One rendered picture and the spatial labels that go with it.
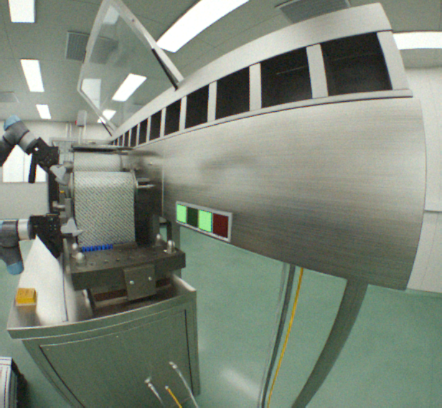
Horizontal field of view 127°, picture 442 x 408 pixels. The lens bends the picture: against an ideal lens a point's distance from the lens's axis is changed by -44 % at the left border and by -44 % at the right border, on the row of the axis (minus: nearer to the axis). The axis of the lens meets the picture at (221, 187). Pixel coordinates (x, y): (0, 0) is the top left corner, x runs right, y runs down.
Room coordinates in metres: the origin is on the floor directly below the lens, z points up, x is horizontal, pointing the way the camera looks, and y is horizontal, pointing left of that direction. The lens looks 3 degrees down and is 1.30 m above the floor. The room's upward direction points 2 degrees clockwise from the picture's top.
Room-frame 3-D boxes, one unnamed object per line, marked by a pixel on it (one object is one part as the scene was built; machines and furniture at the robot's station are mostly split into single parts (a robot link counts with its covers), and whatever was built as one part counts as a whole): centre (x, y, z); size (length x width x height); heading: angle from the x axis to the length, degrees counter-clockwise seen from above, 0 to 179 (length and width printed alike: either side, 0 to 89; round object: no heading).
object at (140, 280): (0.53, 0.25, 0.96); 0.10 x 0.03 x 0.11; 133
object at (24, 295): (0.34, 0.62, 0.91); 0.07 x 0.07 x 0.02; 43
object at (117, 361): (1.33, 1.16, 0.43); 2.52 x 0.64 x 0.86; 43
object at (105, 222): (0.65, 0.43, 1.11); 0.23 x 0.01 x 0.18; 133
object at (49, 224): (0.49, 0.60, 1.12); 0.12 x 0.08 x 0.09; 133
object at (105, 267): (0.59, 0.32, 1.00); 0.40 x 0.16 x 0.06; 133
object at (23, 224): (0.43, 0.67, 1.11); 0.08 x 0.05 x 0.08; 43
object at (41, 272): (1.32, 1.17, 0.88); 2.52 x 0.66 x 0.04; 43
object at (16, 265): (0.38, 0.74, 1.01); 0.11 x 0.08 x 0.11; 82
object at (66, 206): (0.61, 0.61, 1.05); 0.06 x 0.05 x 0.31; 133
